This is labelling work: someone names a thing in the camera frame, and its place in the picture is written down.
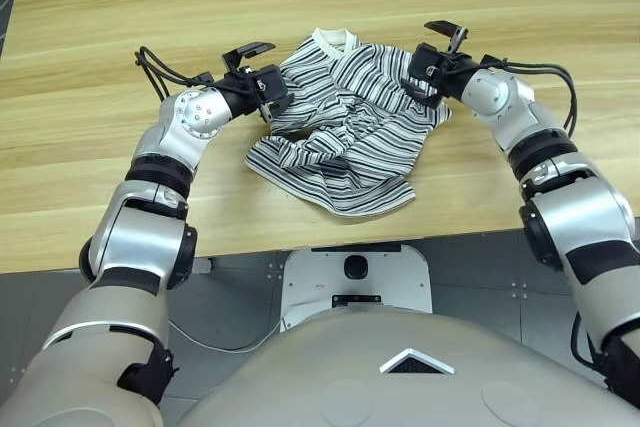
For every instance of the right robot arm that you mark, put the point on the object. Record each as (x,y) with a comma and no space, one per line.
(575,207)

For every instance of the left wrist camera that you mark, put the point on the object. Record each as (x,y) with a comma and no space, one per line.
(270,84)

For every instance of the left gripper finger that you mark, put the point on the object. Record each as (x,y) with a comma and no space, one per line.
(252,49)
(276,108)

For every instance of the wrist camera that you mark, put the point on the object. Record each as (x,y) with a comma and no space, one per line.
(270,84)
(427,63)

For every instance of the robot body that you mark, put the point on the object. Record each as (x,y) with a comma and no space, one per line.
(400,372)

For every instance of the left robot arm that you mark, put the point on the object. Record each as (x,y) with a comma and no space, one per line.
(135,227)

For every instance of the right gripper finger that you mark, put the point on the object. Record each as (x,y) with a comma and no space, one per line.
(445,27)
(425,93)

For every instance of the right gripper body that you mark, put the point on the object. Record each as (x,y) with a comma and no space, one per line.
(457,74)

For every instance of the striped T-shirt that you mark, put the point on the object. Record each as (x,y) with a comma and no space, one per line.
(350,147)

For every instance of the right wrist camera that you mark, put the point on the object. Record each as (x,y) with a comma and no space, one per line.
(427,63)

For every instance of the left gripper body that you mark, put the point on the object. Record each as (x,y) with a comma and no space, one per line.
(241,94)

